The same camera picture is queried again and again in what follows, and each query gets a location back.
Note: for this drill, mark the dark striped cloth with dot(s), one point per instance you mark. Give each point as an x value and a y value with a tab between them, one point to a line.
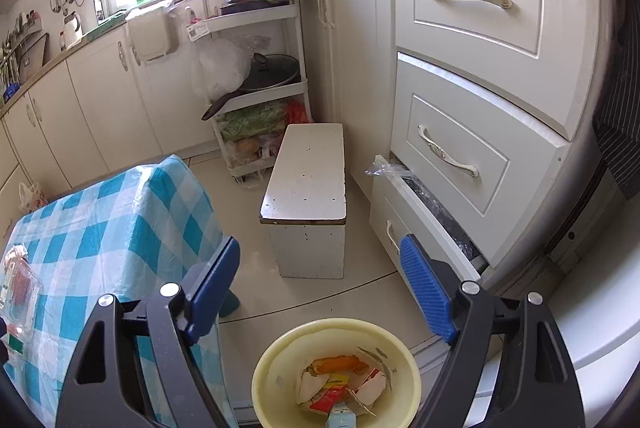
620	133

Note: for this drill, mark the floral plastic bag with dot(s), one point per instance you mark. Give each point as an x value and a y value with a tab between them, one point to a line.
32	200

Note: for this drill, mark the black frying pan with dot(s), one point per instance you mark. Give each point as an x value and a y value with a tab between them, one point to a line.
272	70

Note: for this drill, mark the small blue white carton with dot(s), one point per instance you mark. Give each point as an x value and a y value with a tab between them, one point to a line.
342	415

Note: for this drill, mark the white paper tag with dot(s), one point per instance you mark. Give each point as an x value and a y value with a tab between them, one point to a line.
199	31

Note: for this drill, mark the torn white red carton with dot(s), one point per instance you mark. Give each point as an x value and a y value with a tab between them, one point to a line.
370	385
312	385

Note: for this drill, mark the white hanging door bin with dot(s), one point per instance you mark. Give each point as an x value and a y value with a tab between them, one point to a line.
150	33

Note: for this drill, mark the red plastic bag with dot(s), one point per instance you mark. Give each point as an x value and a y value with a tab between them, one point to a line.
297	112

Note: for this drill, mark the teal table leg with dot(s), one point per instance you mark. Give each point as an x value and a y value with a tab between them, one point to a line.
230	303

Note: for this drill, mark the white plastic bag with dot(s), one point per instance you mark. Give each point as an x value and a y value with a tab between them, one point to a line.
220	68

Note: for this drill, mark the clear plastic bag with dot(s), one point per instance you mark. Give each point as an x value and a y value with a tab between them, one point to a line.
435	208

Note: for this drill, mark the brown root vegetables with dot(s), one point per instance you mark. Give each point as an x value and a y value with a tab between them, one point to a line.
247	147

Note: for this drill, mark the cream kitchen cabinets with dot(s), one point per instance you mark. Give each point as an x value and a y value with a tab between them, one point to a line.
90	98

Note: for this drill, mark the orange snack wrapper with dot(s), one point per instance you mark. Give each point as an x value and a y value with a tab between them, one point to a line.
340	363

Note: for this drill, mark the loose green vegetables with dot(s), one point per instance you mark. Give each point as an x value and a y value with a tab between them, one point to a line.
252	118

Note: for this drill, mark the clear plastic container green label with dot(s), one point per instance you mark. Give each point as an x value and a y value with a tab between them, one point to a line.
32	303

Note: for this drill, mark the red yellow wrapper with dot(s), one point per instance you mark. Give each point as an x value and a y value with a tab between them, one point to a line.
330	398

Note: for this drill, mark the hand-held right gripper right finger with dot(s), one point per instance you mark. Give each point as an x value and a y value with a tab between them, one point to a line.
425	283

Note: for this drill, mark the blue checked plastic tablecloth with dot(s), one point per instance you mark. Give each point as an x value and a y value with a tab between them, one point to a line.
125	228

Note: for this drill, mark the metal utensil holder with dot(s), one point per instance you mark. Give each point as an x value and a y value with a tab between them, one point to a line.
10	68

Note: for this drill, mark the white wooden stool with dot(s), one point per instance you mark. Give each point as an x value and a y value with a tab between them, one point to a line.
305	178

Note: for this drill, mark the white electric kettle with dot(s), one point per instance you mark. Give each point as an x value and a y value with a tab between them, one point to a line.
71	30

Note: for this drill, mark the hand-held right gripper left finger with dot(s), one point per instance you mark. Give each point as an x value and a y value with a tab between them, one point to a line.
215	278

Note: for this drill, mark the yellow plastic bin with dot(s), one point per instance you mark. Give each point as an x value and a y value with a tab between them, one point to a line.
280	358

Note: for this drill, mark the cream drawer cabinets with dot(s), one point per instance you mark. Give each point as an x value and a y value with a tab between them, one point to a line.
475	73

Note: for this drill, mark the white shelf rack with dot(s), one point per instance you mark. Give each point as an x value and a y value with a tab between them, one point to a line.
295	33

